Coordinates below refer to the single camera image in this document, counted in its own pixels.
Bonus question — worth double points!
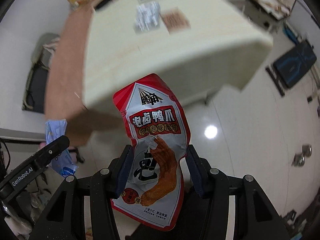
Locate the red chicken feet snack bag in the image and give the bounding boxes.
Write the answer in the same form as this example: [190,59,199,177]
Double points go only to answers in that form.
[111,74,190,231]

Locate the black blue bench pad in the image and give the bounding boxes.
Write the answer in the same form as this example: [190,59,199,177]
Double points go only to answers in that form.
[265,40,317,97]

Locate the grey folding chair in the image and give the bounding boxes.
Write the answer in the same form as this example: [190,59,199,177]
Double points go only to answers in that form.
[22,33,60,114]

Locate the striped cream tablecloth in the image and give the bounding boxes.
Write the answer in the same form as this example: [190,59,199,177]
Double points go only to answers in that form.
[82,0,273,115]

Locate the silver foil blister pack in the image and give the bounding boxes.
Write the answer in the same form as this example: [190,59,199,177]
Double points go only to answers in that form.
[133,2,161,34]

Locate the metal dumbbell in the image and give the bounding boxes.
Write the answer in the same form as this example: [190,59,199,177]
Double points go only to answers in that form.
[292,144,312,167]

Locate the brown printed packet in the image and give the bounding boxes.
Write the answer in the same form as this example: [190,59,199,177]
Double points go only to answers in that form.
[160,8,190,33]

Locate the blue patterned tissue pack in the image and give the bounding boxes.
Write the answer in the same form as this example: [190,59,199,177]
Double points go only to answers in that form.
[46,119,78,177]

